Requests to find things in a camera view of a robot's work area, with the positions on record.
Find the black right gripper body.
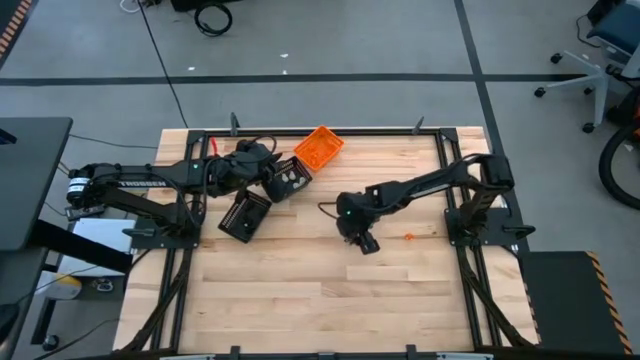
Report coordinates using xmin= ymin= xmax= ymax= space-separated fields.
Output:
xmin=337 ymin=192 xmax=376 ymax=235

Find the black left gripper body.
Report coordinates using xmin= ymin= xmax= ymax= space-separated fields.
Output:
xmin=214 ymin=160 xmax=281 ymax=194

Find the black plastic basket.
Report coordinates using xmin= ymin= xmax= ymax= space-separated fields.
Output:
xmin=260 ymin=155 xmax=314 ymax=204
xmin=217 ymin=188 xmax=274 ymax=245

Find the orange plastic basket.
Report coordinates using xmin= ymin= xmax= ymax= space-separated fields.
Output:
xmin=292 ymin=124 xmax=346 ymax=173

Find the white sheet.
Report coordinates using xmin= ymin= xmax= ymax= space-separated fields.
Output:
xmin=57 ymin=217 xmax=137 ymax=278

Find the black metal bar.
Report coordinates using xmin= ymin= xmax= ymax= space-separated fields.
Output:
xmin=29 ymin=219 xmax=134 ymax=275

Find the black mat with hazard stripes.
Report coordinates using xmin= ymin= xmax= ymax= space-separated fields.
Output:
xmin=0 ymin=0 xmax=35 ymax=64
xmin=518 ymin=249 xmax=634 ymax=357

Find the white and yellow object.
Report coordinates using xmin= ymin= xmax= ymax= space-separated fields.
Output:
xmin=35 ymin=272 xmax=84 ymax=302

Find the black desk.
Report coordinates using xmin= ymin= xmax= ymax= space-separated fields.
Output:
xmin=0 ymin=116 xmax=74 ymax=251

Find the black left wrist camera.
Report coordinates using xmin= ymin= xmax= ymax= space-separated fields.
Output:
xmin=235 ymin=140 xmax=274 ymax=162

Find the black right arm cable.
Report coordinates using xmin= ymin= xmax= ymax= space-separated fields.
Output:
xmin=318 ymin=201 xmax=344 ymax=221

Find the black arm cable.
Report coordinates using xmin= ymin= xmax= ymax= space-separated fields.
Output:
xmin=318 ymin=201 xmax=344 ymax=221
xmin=249 ymin=133 xmax=278 ymax=154

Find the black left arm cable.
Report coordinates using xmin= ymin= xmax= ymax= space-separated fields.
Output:
xmin=249 ymin=133 xmax=278 ymax=154

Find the black aluminium table frame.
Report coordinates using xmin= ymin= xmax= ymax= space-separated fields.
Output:
xmin=114 ymin=127 xmax=539 ymax=360

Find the long black floor cable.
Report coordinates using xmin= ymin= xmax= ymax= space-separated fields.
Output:
xmin=135 ymin=0 xmax=190 ymax=130

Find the coiled black cable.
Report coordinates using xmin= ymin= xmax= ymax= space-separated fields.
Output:
xmin=193 ymin=1 xmax=234 ymax=38

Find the thick black hose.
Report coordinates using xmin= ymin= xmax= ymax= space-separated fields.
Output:
xmin=597 ymin=123 xmax=640 ymax=210

